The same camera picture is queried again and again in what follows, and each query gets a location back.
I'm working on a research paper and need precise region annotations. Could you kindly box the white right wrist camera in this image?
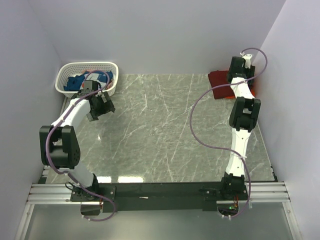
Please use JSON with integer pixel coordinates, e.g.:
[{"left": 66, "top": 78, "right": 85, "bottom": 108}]
[{"left": 240, "top": 51, "right": 254, "bottom": 69}]

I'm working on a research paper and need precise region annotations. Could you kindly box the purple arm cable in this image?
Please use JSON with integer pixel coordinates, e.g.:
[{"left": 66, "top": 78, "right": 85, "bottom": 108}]
[
  {"left": 44, "top": 70, "right": 118, "bottom": 222},
  {"left": 189, "top": 47, "right": 268, "bottom": 220}
]

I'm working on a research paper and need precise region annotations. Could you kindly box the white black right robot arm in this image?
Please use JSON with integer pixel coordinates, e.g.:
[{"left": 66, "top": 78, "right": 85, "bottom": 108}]
[{"left": 221, "top": 53, "right": 261, "bottom": 200}]

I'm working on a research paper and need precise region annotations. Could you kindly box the pink garment in basket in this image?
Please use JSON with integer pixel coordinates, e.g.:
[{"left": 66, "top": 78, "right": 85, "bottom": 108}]
[{"left": 107, "top": 71, "right": 117, "bottom": 90}]

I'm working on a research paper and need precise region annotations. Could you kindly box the blue printed t shirt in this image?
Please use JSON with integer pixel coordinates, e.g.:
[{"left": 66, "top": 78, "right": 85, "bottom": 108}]
[{"left": 63, "top": 71, "right": 108, "bottom": 92}]

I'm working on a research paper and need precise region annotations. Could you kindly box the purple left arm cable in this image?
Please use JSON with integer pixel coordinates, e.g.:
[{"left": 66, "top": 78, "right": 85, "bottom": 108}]
[{"left": 44, "top": 70, "right": 118, "bottom": 222}]

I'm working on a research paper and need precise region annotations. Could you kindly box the dark red t shirt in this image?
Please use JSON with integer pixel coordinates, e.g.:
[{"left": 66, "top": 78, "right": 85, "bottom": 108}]
[{"left": 208, "top": 70, "right": 234, "bottom": 100}]

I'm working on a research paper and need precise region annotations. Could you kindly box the folded orange t shirt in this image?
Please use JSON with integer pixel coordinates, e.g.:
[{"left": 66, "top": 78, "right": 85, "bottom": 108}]
[{"left": 225, "top": 86, "right": 256, "bottom": 99}]

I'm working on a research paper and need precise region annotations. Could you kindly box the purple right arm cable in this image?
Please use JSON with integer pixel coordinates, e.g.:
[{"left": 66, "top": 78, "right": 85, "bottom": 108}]
[{"left": 189, "top": 47, "right": 268, "bottom": 220}]

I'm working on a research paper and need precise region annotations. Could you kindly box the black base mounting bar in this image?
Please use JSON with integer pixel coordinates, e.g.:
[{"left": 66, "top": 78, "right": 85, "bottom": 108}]
[{"left": 70, "top": 182, "right": 249, "bottom": 213}]

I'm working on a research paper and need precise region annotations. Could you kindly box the white perforated laundry basket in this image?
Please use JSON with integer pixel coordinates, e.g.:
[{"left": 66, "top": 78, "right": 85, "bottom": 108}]
[{"left": 55, "top": 61, "right": 119, "bottom": 98}]

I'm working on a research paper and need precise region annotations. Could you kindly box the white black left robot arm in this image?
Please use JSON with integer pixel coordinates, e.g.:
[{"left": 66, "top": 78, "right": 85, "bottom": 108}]
[{"left": 39, "top": 80, "right": 116, "bottom": 196}]

